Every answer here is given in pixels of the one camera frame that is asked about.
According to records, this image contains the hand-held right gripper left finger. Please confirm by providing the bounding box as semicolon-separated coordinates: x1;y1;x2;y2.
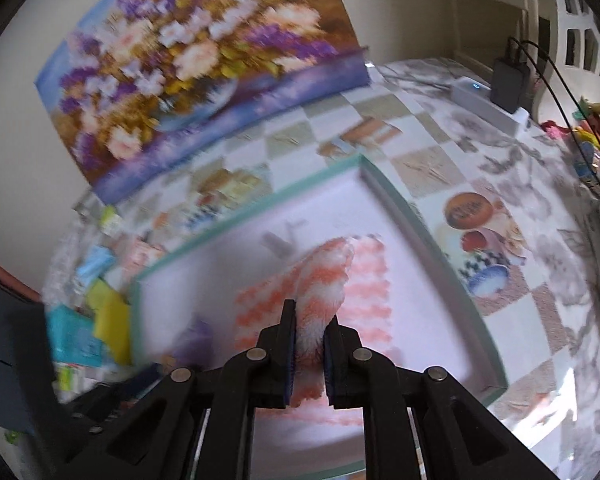
62;300;299;480

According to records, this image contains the checkered printed tablecloth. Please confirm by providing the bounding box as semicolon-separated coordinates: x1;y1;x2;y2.
40;85;581;461

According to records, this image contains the black charger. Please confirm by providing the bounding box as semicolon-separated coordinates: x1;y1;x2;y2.
491;57;531;113

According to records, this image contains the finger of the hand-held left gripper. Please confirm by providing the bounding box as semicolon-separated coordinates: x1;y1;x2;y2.
70;317;216;418

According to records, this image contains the orange white striped fluffy cloth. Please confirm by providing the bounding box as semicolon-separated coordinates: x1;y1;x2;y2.
232;234;397;428

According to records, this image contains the white tray with teal rim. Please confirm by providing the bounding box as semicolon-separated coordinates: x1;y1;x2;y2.
127;152;510;480

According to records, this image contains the black cable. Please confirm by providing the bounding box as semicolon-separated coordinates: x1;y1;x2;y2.
506;36;600;186

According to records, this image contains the grey floral tablecloth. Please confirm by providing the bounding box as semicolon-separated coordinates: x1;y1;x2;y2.
375;57;600;461

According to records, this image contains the small green white packet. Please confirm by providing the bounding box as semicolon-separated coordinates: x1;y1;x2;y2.
102;207;124;234

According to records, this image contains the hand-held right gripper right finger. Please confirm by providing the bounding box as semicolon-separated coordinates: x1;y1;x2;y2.
324;316;556;480

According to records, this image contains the floral painting canvas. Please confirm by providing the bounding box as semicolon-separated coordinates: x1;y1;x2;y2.
34;0;372;205

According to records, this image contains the yellow face mask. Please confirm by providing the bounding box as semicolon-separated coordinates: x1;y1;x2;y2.
92;280;133;366

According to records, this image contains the pile of colourful clips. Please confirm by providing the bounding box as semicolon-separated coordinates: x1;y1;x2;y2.
540;97;600;171

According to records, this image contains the white power strip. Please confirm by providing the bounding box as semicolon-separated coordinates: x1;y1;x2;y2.
450;76;530;136

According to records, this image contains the teal packet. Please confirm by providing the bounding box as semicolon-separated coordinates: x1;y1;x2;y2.
47;305;106;367

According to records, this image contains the dark blue panel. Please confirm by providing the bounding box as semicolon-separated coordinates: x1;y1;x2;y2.
0;255;58;436

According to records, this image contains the white lattice chair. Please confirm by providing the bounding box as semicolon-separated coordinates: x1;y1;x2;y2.
525;0;600;126

